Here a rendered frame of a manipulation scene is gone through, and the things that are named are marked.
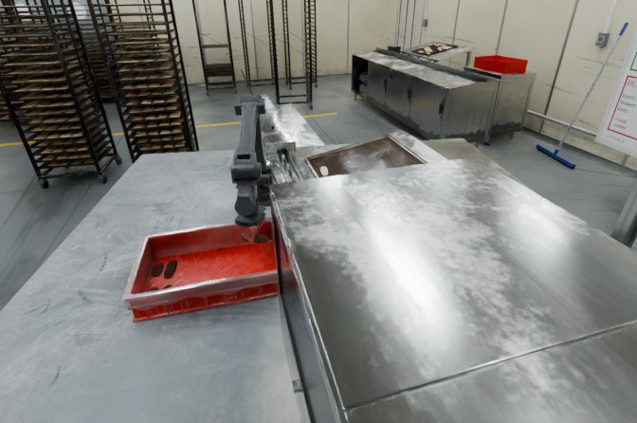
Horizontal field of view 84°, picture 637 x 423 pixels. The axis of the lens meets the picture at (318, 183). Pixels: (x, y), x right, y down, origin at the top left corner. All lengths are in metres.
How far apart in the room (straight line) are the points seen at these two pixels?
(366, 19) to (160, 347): 8.61
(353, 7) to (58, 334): 8.49
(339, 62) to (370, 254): 8.57
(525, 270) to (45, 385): 1.11
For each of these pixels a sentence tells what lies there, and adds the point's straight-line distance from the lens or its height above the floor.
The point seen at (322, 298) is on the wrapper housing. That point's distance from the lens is 0.50.
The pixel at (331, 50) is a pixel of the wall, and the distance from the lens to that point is 8.95.
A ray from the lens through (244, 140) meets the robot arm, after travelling 1.14.
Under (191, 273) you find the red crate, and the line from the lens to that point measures 1.34.
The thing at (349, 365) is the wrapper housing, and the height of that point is 1.30.
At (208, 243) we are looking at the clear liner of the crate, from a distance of 1.40.
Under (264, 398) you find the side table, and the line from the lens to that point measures 0.99.
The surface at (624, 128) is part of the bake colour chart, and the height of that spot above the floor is 1.34.
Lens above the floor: 1.66
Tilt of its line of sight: 27 degrees down
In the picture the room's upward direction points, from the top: 1 degrees counter-clockwise
